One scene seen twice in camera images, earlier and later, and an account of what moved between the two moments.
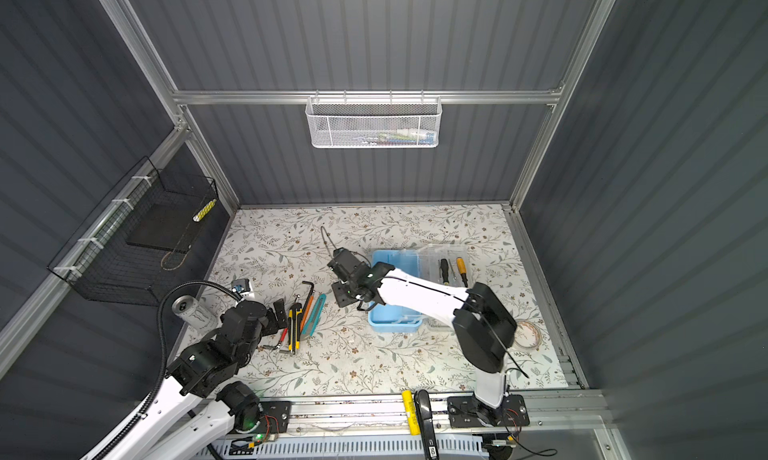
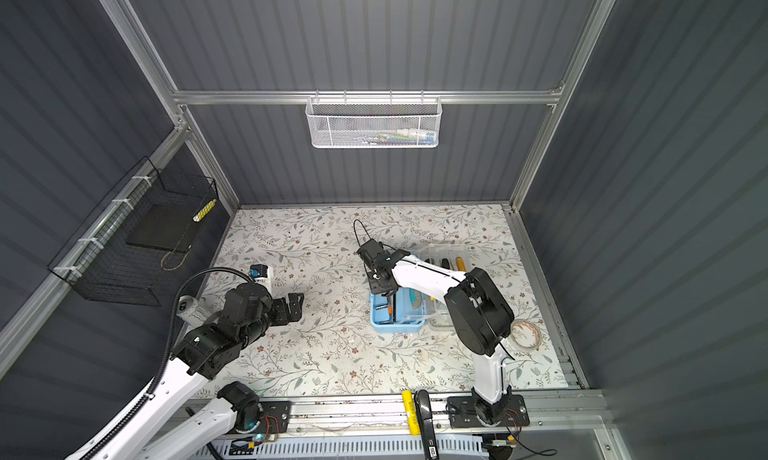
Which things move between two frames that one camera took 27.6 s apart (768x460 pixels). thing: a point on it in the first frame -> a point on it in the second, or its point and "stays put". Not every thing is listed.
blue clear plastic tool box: x=446 y=264 stays put
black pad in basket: x=168 y=226 stays put
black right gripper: x=338 y=294 -> x=375 y=288
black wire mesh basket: x=134 y=244 stays put
